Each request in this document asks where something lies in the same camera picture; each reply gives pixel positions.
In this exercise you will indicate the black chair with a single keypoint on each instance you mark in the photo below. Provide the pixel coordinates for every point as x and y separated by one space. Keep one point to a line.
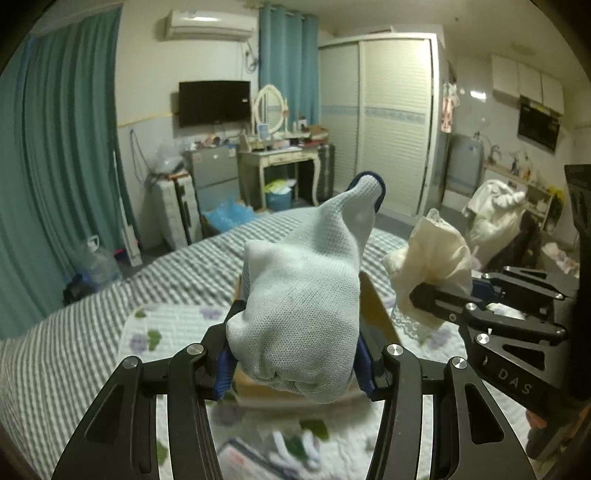
521 244

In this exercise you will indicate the pile of white clothes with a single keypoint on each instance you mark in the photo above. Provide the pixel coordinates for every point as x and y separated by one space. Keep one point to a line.
496 212

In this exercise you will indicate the dark suitcase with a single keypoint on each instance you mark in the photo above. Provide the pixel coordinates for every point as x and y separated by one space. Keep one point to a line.
325 170

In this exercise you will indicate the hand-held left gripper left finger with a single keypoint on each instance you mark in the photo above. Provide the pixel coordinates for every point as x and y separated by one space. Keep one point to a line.
225 374

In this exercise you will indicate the blue plastic bag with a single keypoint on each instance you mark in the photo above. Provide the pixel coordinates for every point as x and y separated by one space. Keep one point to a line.
228 216

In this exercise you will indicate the blue waste bin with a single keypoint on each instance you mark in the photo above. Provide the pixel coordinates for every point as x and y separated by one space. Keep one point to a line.
278 198

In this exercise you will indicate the grey small fridge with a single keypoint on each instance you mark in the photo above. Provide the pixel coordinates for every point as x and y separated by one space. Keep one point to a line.
214 177

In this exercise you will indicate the white sliding door wardrobe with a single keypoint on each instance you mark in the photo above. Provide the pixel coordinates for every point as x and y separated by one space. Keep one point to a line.
383 120

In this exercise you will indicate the white wall cabinets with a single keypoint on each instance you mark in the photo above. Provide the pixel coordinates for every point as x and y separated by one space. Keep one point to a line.
526 78

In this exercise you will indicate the clear plastic bag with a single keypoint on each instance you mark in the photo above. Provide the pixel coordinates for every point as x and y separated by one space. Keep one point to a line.
166 157

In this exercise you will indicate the grey checked bed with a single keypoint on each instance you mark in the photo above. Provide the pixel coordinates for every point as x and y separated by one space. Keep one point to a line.
152 286

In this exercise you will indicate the narrow teal curtain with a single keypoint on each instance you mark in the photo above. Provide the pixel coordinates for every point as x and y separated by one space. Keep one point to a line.
288 64

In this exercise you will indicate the cream dressing table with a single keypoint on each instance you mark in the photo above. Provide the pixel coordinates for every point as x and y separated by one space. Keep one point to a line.
277 159

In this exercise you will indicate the white oval vanity mirror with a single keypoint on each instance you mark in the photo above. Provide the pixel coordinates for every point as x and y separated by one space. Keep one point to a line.
269 110

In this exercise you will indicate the cream lace sock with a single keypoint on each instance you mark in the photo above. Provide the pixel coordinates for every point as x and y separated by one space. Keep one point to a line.
438 258

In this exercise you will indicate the white socks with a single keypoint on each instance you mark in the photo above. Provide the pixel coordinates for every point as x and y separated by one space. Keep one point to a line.
295 450

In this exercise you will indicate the white air conditioner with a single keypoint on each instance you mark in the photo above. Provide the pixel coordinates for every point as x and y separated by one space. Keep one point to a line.
210 24

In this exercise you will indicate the white floral quilted mat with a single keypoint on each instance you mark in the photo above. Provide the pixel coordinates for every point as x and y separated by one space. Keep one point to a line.
175 323

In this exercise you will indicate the white washing machine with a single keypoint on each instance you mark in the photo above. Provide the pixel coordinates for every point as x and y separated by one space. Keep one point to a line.
464 161

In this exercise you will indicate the hanging pink clothes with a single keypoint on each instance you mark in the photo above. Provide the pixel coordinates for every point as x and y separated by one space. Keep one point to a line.
450 108

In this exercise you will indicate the cardboard box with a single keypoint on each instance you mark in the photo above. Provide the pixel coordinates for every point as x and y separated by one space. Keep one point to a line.
376 309

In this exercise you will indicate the clear water jug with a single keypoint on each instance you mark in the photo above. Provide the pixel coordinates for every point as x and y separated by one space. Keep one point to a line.
98 265

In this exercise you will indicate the white ribbed suitcase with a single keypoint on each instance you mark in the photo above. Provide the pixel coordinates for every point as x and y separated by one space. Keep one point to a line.
168 210

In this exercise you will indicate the black range hood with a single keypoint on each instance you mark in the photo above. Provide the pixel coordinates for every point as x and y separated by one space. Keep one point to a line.
539 125

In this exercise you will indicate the white knit sock blue cuff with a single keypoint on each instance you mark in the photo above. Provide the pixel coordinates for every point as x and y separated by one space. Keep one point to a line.
300 295

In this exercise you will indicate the flat printed packet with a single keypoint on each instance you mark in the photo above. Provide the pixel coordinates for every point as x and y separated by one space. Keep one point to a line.
244 461

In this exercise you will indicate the black wall television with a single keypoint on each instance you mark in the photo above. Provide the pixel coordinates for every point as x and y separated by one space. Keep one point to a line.
214 102

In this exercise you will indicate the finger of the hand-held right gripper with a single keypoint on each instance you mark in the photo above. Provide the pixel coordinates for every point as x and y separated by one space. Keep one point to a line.
482 288
443 307

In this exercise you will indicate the wide teal curtain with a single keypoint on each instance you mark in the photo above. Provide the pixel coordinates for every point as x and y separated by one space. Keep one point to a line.
51 161

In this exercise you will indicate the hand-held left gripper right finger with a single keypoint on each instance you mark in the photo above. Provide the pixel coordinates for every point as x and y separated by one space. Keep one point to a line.
365 369

